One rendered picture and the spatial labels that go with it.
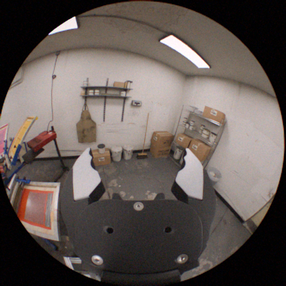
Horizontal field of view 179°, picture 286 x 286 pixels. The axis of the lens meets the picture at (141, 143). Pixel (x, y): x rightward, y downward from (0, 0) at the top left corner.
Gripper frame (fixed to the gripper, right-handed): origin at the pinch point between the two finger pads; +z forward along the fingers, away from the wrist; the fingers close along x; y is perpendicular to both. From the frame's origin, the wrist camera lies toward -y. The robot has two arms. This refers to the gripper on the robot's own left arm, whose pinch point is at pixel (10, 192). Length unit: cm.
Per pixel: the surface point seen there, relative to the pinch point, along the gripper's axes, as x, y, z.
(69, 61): 21, -201, -150
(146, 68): 217, -201, -150
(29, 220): 23.3, 16.9, 16.8
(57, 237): 61, 26, 13
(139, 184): 188, -76, 113
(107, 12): 91, -74, -187
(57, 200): 61, -7, 14
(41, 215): 39.9, 8.2, 16.9
